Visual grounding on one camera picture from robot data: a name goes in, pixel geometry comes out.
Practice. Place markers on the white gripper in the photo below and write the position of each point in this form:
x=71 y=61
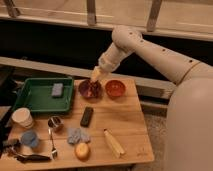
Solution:
x=109 y=61

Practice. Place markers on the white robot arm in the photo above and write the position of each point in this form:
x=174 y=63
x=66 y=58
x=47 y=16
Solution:
x=189 y=135

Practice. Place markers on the metal cup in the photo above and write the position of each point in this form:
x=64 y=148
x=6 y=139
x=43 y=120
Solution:
x=55 y=123

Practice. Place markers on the white paper cup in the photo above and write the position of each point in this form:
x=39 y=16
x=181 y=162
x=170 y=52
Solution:
x=22 y=116

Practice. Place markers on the purple bowl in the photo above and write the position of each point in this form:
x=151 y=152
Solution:
x=80 y=88

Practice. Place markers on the red orange bowl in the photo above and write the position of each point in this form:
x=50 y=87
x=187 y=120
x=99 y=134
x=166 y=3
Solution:
x=115 y=88

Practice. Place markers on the grey blue sponge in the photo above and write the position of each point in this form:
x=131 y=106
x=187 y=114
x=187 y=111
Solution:
x=57 y=90

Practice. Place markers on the black remote block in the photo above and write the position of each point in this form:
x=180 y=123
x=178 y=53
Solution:
x=86 y=117

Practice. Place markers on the green plastic tray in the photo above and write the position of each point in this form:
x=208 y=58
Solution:
x=36 y=95

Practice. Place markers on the blue crumpled cloth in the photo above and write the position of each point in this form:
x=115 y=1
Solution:
x=76 y=135

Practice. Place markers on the yellow apple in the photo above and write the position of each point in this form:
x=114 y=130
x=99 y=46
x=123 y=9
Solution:
x=82 y=151

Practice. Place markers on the yellow corn cob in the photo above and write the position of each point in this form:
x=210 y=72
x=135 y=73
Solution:
x=113 y=144

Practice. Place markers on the metal fork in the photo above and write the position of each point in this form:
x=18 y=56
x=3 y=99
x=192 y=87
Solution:
x=53 y=151

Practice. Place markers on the blue round lid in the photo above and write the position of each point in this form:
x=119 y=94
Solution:
x=29 y=138

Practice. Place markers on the dark spatula tool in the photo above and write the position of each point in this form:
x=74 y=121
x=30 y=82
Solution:
x=28 y=158

